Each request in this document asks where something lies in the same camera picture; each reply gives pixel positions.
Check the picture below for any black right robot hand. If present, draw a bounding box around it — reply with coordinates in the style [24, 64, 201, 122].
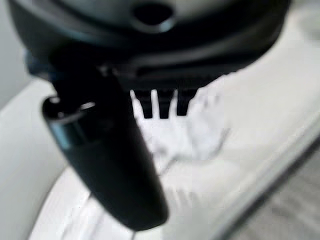
[6, 0, 293, 225]

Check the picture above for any white garment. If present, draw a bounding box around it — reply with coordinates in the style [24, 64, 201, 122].
[27, 74, 241, 240]

